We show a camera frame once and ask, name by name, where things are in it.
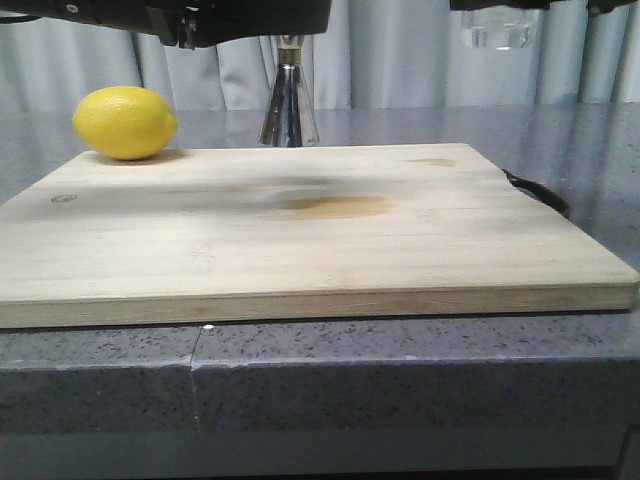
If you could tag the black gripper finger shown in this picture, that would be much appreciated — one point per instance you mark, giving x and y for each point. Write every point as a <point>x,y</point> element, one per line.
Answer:
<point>224,21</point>

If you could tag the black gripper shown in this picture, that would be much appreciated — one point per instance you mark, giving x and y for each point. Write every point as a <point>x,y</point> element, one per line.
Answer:
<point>174,25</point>
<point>593,7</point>

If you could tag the wooden cutting board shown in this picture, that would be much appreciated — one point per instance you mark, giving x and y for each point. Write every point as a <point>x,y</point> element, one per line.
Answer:
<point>258,234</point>

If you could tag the steel hourglass jigger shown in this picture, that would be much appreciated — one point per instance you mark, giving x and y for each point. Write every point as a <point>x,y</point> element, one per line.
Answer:
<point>289,120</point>

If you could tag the clear glass beaker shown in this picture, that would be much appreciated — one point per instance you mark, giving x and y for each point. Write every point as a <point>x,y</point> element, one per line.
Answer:
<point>499,28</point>

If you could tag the yellow lemon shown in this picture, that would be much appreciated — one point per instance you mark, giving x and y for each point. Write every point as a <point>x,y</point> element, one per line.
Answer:
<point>125,122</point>

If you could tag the grey curtain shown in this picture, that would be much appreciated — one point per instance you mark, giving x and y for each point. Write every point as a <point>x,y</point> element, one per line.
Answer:
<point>375,54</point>

